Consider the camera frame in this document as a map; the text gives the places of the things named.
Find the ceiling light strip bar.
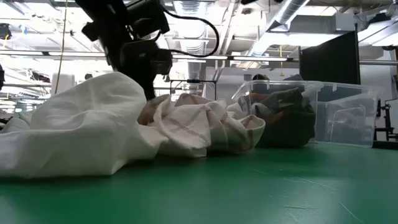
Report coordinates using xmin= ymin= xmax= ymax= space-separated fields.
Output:
xmin=0 ymin=49 xmax=300 ymax=62

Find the white red-striped towel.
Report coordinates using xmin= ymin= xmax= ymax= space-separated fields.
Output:
xmin=136 ymin=92 xmax=267 ymax=159

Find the white pillar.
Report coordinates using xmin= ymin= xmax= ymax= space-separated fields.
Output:
xmin=51 ymin=73 xmax=77 ymax=94

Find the silver horizontal rail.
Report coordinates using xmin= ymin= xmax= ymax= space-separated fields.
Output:
xmin=359 ymin=60 xmax=398 ymax=66

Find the large smooth ventilation duct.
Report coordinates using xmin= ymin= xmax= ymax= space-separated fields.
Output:
xmin=245 ymin=0 xmax=312 ymax=63

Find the silver corrugated ventilation duct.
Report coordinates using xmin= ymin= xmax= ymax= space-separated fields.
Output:
xmin=172 ymin=0 xmax=208 ymax=80

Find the dark grey towel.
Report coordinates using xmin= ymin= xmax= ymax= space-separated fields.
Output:
xmin=251 ymin=73 xmax=317 ymax=149

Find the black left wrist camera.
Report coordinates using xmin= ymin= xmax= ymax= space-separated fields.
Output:
xmin=126 ymin=0 xmax=171 ymax=35

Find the plain white towel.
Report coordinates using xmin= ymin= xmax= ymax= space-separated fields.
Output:
xmin=0 ymin=71 xmax=170 ymax=179

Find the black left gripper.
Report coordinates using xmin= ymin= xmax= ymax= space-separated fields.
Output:
xmin=119 ymin=39 xmax=174 ymax=101

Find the black ceiling device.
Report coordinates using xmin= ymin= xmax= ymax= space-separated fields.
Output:
xmin=0 ymin=23 xmax=12 ymax=40

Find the black camera cable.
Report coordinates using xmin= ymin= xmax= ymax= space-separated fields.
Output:
xmin=160 ymin=5 xmax=221 ymax=59

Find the grey white-checked towel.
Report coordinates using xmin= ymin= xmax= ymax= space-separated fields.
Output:
xmin=250 ymin=88 xmax=313 ymax=118

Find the clear plastic bin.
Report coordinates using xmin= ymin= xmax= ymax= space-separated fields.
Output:
xmin=315 ymin=81 xmax=386 ymax=149
xmin=231 ymin=79 xmax=325 ymax=149

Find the orange towel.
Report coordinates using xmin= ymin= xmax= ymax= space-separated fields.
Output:
xmin=248 ymin=92 xmax=287 ymax=125

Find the yellow cable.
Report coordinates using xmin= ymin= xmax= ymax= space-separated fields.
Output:
xmin=53 ymin=0 xmax=68 ymax=96

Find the black equipment stand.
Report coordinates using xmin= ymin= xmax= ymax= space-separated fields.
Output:
xmin=373 ymin=98 xmax=398 ymax=141

